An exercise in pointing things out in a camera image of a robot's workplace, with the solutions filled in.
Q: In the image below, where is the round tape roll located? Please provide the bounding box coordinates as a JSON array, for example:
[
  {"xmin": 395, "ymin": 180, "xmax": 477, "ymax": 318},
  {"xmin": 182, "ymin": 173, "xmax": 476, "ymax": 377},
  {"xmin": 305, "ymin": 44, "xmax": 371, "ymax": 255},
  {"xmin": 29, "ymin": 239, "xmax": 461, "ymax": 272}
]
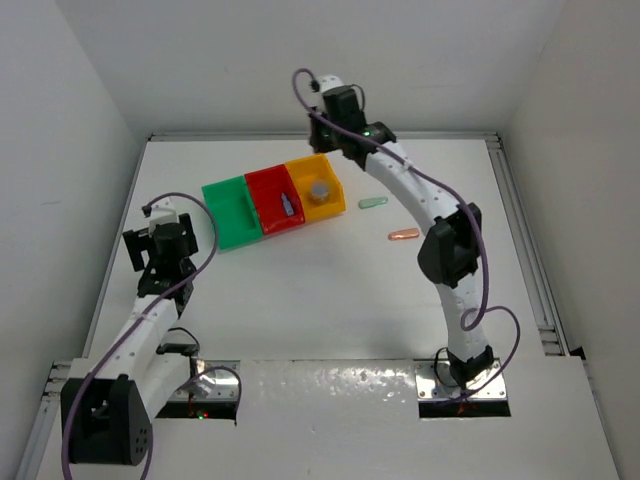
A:
[{"xmin": 309, "ymin": 179, "xmax": 331, "ymax": 205}]

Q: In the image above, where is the blue correction tape case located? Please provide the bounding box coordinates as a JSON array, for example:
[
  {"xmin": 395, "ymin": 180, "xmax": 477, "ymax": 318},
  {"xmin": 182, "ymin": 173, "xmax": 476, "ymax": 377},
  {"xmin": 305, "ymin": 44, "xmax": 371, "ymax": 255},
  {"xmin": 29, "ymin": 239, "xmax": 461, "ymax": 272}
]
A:
[{"xmin": 280, "ymin": 193, "xmax": 295, "ymax": 217}]

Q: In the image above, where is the green correction tape case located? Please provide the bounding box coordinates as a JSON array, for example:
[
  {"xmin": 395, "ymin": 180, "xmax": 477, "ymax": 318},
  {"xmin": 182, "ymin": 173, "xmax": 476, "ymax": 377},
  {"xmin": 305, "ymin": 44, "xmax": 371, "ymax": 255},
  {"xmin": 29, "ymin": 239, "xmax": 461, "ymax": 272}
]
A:
[{"xmin": 358, "ymin": 196, "xmax": 388, "ymax": 210}]

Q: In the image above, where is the orange correction tape case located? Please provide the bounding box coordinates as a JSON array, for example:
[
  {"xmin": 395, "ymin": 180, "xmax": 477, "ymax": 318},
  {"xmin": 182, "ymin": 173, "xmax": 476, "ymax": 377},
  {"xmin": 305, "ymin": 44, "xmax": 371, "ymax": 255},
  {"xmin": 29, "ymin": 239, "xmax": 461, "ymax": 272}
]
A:
[{"xmin": 388, "ymin": 228, "xmax": 421, "ymax": 241}]

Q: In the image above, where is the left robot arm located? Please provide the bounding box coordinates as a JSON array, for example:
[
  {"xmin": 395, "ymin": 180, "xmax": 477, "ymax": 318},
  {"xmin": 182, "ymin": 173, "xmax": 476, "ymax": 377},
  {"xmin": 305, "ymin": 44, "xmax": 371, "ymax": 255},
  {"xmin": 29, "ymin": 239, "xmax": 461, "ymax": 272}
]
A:
[{"xmin": 60, "ymin": 213, "xmax": 198, "ymax": 466}]

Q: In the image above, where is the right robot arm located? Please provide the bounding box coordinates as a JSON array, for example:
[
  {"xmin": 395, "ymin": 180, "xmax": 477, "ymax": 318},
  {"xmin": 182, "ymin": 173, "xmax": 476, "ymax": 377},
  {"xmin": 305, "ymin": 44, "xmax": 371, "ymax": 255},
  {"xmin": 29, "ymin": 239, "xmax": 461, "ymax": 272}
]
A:
[{"xmin": 309, "ymin": 75, "xmax": 494, "ymax": 388}]

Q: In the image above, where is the yellow plastic bin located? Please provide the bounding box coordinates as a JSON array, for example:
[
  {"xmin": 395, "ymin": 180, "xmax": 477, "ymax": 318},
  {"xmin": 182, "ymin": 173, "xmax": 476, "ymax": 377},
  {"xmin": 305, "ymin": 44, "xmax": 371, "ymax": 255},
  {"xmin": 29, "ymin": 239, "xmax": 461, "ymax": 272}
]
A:
[{"xmin": 284, "ymin": 154, "xmax": 346, "ymax": 223}]

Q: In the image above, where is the green plastic bin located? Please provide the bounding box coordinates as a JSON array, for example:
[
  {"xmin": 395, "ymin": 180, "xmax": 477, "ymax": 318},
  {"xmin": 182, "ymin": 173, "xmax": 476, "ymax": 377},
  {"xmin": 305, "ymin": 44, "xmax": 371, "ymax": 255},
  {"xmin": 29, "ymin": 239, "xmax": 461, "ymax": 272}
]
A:
[{"xmin": 201, "ymin": 176, "xmax": 263, "ymax": 250}]

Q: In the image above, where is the red plastic bin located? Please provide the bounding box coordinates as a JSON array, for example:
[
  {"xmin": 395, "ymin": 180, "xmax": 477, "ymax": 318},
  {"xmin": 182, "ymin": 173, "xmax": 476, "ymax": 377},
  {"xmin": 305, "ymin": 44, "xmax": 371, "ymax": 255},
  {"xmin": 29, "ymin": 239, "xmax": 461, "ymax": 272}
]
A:
[{"xmin": 245, "ymin": 164, "xmax": 305, "ymax": 235}]

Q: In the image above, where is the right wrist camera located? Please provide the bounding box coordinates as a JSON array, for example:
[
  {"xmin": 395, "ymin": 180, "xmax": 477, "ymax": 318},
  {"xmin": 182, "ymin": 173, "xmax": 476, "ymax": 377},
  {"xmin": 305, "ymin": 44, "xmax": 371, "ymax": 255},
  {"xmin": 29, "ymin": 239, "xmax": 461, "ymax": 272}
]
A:
[{"xmin": 310, "ymin": 74, "xmax": 345, "ymax": 105}]

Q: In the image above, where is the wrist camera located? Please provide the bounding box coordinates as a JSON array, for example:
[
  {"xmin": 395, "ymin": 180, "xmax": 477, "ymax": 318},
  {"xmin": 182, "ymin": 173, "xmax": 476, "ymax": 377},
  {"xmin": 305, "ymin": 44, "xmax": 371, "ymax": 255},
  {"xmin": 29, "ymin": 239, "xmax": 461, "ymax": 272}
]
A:
[
  {"xmin": 142, "ymin": 196, "xmax": 179, "ymax": 236},
  {"xmin": 310, "ymin": 74, "xmax": 345, "ymax": 105}
]

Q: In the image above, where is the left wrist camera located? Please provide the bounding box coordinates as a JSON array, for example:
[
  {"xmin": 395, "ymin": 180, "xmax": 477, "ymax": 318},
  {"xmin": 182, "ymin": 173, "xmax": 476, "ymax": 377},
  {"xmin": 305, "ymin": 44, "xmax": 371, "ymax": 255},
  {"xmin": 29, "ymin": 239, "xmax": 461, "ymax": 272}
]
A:
[{"xmin": 142, "ymin": 196, "xmax": 179, "ymax": 236}]

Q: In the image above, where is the aluminium frame rail back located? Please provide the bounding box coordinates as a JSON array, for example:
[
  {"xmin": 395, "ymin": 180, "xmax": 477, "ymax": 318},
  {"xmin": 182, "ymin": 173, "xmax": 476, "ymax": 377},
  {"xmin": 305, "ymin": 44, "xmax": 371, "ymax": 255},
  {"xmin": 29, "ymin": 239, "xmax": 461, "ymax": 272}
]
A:
[{"xmin": 148, "ymin": 131, "xmax": 500, "ymax": 143}]

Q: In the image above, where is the aluminium frame rail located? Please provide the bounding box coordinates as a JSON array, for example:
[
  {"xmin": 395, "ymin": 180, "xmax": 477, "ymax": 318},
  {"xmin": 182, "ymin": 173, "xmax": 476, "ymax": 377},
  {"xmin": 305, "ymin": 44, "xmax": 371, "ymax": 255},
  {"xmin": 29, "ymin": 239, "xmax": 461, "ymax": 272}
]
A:
[
  {"xmin": 148, "ymin": 131, "xmax": 500, "ymax": 143},
  {"xmin": 486, "ymin": 134, "xmax": 570, "ymax": 357}
]

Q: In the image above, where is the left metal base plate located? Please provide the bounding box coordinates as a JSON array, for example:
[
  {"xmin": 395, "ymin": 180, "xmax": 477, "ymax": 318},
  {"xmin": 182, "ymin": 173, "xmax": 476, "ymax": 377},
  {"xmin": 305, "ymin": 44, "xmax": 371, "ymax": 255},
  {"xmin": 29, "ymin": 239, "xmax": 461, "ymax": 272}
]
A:
[{"xmin": 169, "ymin": 359, "xmax": 241, "ymax": 402}]

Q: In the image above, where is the metal base plate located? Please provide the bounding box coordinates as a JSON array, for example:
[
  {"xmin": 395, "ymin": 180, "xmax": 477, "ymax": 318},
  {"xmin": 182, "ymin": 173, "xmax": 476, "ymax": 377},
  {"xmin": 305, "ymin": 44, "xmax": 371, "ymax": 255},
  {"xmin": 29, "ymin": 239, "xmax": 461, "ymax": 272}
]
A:
[
  {"xmin": 169, "ymin": 359, "xmax": 241, "ymax": 402},
  {"xmin": 414, "ymin": 360, "xmax": 507, "ymax": 402}
]

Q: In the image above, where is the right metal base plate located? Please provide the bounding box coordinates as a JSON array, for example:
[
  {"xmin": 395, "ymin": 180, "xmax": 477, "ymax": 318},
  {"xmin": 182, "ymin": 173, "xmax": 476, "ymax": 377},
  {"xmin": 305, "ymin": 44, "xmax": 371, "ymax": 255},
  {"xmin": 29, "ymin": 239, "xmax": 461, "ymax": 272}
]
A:
[{"xmin": 414, "ymin": 360, "xmax": 507, "ymax": 402}]

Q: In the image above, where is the aluminium frame rail right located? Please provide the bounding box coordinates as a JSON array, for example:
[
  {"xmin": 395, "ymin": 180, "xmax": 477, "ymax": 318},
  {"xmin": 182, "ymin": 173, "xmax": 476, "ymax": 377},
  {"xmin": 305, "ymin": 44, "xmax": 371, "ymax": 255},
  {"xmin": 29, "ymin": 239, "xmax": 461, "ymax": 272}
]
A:
[{"xmin": 486, "ymin": 134, "xmax": 570, "ymax": 357}]

